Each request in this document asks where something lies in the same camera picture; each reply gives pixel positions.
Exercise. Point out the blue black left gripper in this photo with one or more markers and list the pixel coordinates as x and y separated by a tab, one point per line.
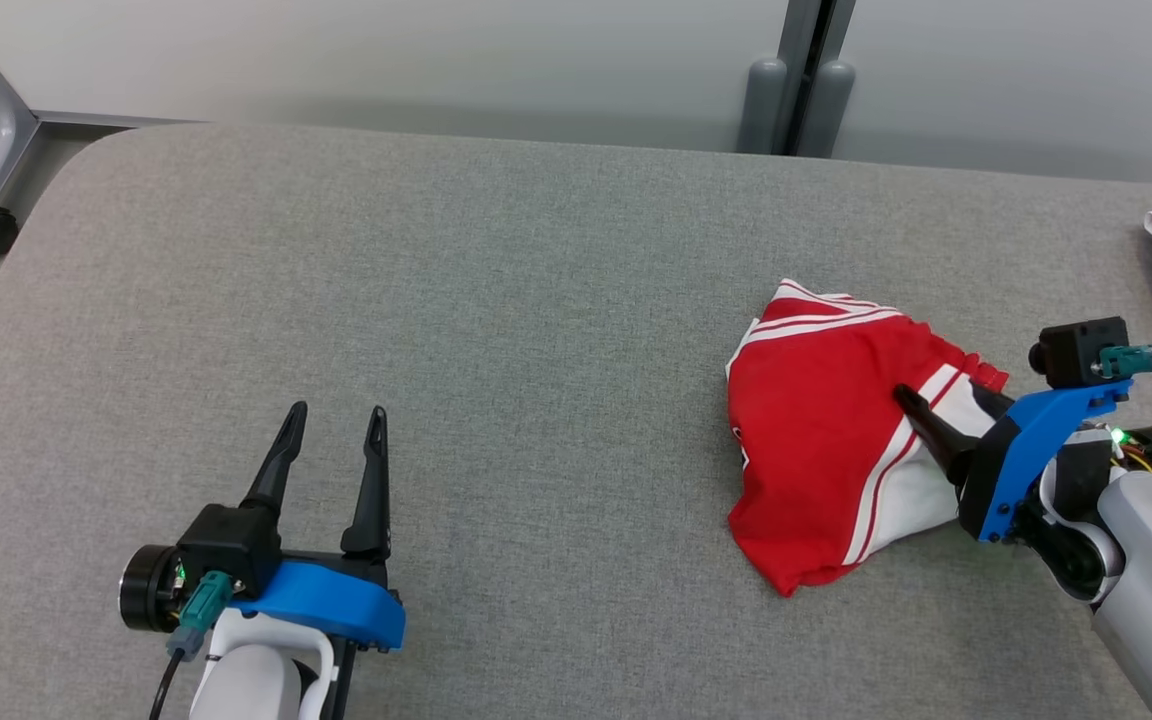
336	600

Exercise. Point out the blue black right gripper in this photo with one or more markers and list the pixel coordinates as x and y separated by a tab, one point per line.
1021	450

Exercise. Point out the red and white jersey shirt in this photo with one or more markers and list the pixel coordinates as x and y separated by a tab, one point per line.
816	450

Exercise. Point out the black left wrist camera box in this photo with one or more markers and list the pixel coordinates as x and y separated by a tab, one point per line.
231	545

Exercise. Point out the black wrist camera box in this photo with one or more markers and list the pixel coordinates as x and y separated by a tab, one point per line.
231	545
1076	352

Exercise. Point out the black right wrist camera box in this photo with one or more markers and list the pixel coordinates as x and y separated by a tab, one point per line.
1076	352

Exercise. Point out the grey partition post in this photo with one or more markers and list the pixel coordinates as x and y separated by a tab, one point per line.
801	100

